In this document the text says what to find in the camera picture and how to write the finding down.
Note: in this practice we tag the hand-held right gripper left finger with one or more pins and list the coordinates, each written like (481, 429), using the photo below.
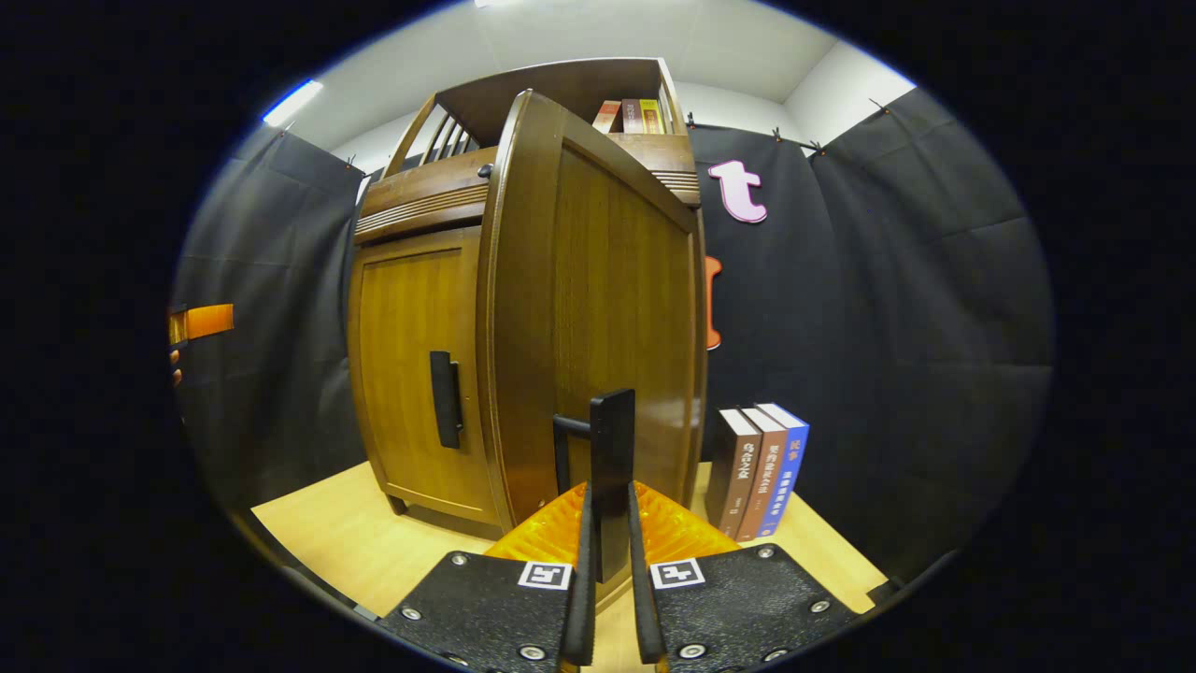
(581, 598)

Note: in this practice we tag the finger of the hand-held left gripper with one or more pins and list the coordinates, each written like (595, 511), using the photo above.
(207, 322)

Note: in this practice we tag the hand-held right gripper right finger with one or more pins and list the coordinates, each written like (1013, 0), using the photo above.
(645, 608)

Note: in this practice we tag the wooden cabinet door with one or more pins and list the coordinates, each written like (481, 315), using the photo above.
(598, 280)
(402, 355)

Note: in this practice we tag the wooden double-door shoe cabinet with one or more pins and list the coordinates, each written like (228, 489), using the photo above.
(561, 89)

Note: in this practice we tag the dark brown book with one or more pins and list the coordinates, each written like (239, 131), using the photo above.
(731, 477)

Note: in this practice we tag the reddish brown book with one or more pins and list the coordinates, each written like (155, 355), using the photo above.
(762, 481)

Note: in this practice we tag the blue book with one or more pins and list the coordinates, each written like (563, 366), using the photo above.
(785, 477)

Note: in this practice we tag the ceiling strip light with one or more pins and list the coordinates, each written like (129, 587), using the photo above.
(291, 101)

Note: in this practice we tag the wooden drawer with black knob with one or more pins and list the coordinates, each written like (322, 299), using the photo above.
(420, 196)

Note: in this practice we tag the black backdrop cloth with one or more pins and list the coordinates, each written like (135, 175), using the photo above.
(888, 327)

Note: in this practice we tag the dark red book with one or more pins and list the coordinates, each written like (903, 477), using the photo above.
(632, 117)

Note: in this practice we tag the yellow book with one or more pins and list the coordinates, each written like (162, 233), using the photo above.
(652, 117)

